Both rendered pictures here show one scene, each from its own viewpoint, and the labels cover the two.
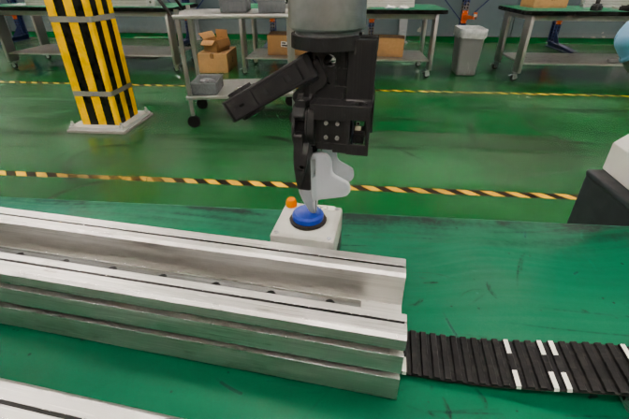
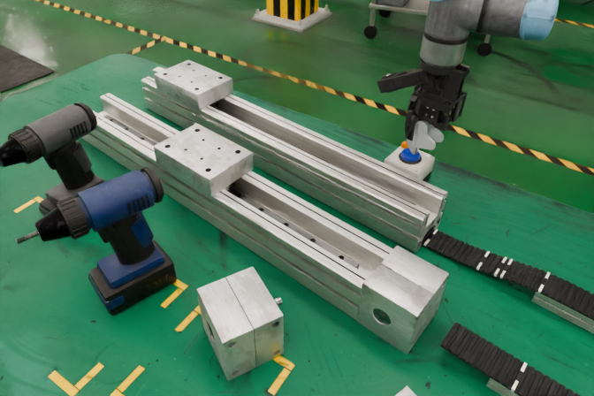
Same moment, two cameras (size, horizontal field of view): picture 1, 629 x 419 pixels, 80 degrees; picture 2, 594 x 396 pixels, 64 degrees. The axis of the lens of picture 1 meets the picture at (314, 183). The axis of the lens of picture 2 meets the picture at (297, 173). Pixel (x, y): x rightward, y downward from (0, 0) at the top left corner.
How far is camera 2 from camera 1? 56 cm
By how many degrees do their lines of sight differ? 25
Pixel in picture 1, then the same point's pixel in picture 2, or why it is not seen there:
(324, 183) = (421, 139)
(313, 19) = (429, 57)
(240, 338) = (352, 199)
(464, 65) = not seen: outside the picture
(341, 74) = (442, 84)
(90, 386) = not seen: hidden behind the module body
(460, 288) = (488, 225)
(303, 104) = (417, 95)
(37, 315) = (265, 163)
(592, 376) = (517, 276)
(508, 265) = (534, 226)
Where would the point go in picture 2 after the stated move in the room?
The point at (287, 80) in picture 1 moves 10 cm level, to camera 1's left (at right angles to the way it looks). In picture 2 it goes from (412, 80) to (362, 68)
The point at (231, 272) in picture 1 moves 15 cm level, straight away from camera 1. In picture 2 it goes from (357, 171) to (364, 132)
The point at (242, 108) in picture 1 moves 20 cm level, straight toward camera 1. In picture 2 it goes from (386, 87) to (368, 141)
